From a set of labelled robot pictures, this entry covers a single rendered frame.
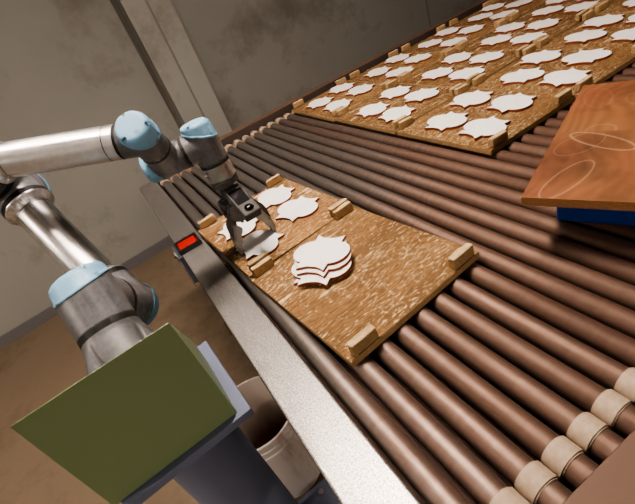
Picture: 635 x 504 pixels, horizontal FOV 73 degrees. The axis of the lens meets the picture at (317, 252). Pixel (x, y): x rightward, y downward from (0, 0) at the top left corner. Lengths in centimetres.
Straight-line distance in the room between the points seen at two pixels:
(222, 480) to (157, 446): 23
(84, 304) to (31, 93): 272
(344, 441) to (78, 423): 42
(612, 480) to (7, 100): 346
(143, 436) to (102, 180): 290
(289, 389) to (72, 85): 300
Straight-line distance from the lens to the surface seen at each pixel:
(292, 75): 401
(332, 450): 71
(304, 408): 77
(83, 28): 354
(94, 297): 90
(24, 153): 108
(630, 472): 63
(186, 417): 85
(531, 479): 65
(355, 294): 89
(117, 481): 91
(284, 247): 112
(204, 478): 103
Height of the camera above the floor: 151
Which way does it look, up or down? 33 degrees down
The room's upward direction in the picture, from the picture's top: 23 degrees counter-clockwise
